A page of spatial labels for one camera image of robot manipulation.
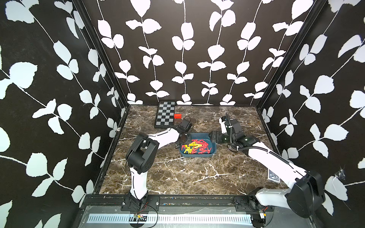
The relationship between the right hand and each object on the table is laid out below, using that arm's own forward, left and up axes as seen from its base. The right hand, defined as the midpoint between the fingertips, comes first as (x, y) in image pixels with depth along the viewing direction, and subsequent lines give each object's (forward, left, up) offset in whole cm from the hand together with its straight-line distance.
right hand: (214, 131), depth 83 cm
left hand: (+3, +15, -14) cm, 21 cm away
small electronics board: (-41, +40, -17) cm, 60 cm away
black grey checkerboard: (+26, +34, -14) cm, 45 cm away
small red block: (+26, +24, -15) cm, 39 cm away
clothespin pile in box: (-1, +10, -17) cm, 19 cm away
